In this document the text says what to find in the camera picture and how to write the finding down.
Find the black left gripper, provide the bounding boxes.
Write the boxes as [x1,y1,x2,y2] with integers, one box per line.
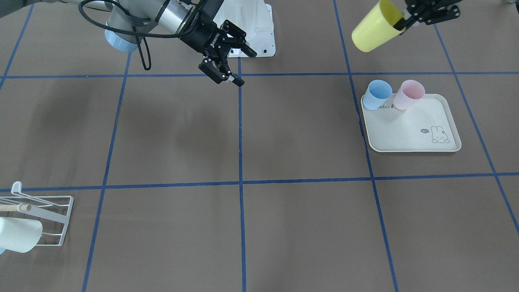
[393,0,461,32]

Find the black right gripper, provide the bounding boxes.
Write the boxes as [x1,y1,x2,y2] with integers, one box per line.
[180,0,257,87]

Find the yellow plastic cup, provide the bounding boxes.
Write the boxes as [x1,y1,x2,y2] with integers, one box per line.
[352,0,406,52]

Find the pink plastic cup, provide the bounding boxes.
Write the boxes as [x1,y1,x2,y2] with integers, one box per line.
[393,79,426,110]

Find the pale cream plastic cup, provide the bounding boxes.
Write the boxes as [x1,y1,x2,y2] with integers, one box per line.
[0,217,43,253]

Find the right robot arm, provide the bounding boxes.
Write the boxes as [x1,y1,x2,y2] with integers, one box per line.
[69,0,257,87]

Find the medium blue plastic cup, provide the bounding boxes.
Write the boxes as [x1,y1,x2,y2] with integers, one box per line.
[362,79,393,111]

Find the cream serving tray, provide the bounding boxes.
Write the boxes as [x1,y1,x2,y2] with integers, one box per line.
[362,94,462,152]

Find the brown table mat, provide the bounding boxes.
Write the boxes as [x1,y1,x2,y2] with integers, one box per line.
[1,0,518,292]

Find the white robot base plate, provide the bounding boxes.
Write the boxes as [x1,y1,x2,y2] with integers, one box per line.
[213,0,276,57]

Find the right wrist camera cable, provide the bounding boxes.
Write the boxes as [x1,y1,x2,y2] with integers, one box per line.
[78,0,195,71]

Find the white wire cup rack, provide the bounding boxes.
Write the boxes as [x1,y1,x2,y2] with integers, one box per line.
[0,181,74,247]

